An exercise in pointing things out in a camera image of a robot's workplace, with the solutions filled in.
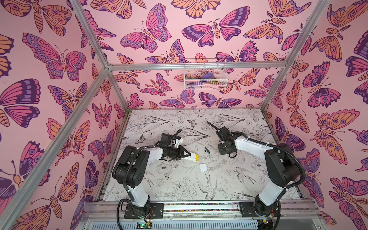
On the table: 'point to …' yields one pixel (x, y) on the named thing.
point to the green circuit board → (143, 225)
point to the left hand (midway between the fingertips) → (190, 154)
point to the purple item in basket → (207, 75)
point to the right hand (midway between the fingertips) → (224, 148)
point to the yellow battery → (197, 157)
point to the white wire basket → (205, 79)
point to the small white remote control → (192, 157)
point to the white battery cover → (203, 167)
